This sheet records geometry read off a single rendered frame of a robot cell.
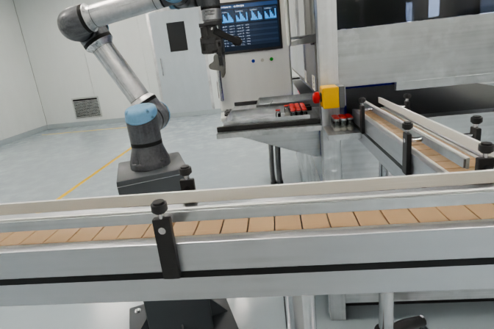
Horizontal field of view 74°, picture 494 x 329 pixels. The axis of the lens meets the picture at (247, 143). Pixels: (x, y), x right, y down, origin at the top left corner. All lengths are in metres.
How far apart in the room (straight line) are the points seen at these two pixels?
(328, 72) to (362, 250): 0.84
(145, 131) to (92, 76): 6.52
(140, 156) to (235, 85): 1.12
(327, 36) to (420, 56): 0.32
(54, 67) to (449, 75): 7.57
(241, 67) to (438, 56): 1.26
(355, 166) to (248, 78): 1.14
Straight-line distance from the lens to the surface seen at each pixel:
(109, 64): 1.42
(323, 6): 1.22
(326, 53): 1.22
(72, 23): 1.32
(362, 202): 0.47
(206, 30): 1.34
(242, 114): 1.56
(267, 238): 0.45
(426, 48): 1.31
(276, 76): 2.25
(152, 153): 1.26
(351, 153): 1.30
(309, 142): 1.36
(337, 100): 1.15
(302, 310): 0.57
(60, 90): 8.16
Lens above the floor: 1.17
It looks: 15 degrees down
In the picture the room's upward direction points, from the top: 6 degrees counter-clockwise
